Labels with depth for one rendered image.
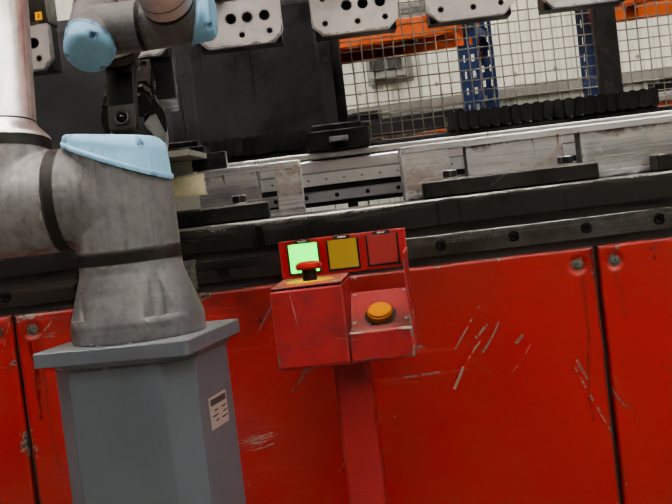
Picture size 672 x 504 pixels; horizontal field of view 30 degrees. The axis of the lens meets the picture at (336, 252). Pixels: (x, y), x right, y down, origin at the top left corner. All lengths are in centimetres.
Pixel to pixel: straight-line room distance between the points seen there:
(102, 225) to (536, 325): 94
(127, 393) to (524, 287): 92
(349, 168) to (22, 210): 114
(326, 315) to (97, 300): 51
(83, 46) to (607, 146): 93
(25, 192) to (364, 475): 75
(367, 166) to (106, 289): 114
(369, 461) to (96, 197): 71
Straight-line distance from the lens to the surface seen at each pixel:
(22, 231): 141
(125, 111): 199
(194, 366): 136
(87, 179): 138
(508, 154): 221
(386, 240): 194
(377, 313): 186
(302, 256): 196
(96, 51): 184
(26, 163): 142
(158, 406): 135
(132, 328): 136
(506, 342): 210
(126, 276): 137
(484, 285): 209
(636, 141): 225
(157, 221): 138
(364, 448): 189
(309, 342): 181
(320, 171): 244
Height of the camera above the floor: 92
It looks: 3 degrees down
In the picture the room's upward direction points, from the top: 7 degrees counter-clockwise
